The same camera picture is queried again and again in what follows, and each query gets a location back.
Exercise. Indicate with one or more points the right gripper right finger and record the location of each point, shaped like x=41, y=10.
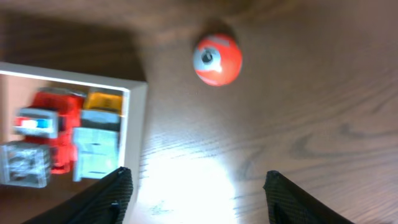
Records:
x=288, y=203

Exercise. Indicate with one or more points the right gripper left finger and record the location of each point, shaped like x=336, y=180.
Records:
x=105, y=202

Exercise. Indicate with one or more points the yellow grey toy truck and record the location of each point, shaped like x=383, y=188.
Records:
x=97, y=139

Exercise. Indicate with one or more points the red toy fire truck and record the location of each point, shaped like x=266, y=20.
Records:
x=46, y=147

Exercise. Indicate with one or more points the red ball with face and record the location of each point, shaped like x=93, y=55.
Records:
x=217, y=60

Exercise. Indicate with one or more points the white cardboard box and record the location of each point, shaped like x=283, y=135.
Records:
x=134, y=105

